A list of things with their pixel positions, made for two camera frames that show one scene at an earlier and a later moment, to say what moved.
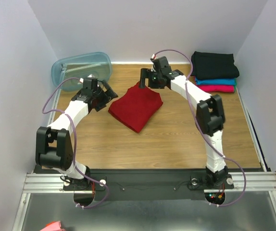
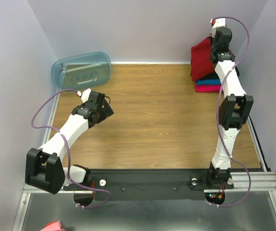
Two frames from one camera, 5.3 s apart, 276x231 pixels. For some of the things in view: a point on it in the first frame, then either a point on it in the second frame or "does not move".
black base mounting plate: [149, 184] does not move
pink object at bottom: [55, 226] does not move
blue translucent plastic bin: [98, 65] does not move
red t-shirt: [136, 107] to [202, 64]
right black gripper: [146, 75] to [215, 48]
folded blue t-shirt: [215, 82] does not move
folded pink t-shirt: [219, 88] does not move
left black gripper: [110, 93] to [106, 112]
